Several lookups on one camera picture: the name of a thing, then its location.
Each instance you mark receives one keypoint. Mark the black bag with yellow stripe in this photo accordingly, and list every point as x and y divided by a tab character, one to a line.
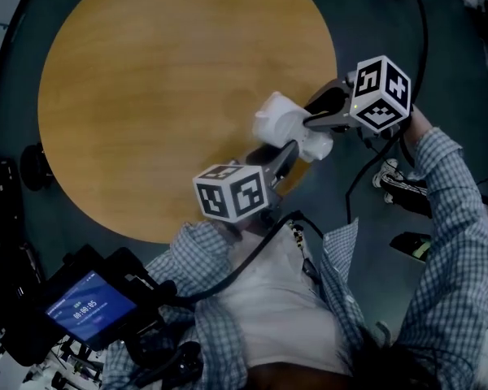
410	246

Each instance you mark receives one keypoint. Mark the person's torso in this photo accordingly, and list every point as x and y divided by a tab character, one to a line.
276	307

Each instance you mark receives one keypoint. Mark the person's right forearm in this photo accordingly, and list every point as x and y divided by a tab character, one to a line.
451	177

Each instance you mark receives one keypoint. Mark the black case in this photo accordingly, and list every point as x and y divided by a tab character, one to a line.
4	234

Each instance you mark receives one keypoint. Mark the tablet with blue screen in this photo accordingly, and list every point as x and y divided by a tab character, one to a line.
91	309

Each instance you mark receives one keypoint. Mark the black equipment rig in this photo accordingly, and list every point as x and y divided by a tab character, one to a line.
138	274

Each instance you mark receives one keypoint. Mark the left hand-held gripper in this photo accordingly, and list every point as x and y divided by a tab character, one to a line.
227	193

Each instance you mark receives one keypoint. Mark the person's left forearm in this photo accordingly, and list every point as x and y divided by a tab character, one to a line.
211	250

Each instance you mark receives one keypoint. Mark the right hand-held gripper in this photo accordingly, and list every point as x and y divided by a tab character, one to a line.
380	92

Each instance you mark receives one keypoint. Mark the black round base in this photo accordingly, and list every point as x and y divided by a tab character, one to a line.
36	167

